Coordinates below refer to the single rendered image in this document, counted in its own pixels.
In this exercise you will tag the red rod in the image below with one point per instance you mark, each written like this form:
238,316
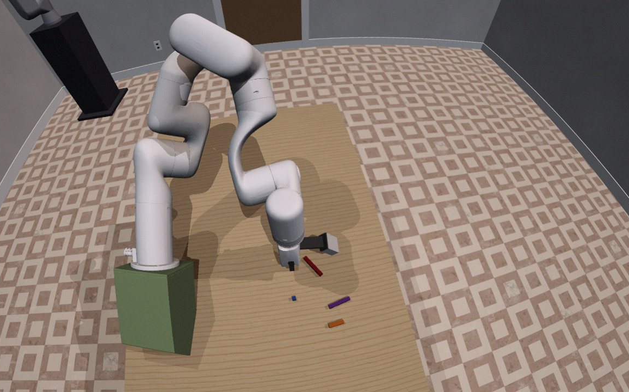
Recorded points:
312,265

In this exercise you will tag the purple rod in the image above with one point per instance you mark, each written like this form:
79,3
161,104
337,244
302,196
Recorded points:
339,302

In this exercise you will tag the orange rod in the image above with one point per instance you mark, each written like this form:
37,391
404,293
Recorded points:
336,323

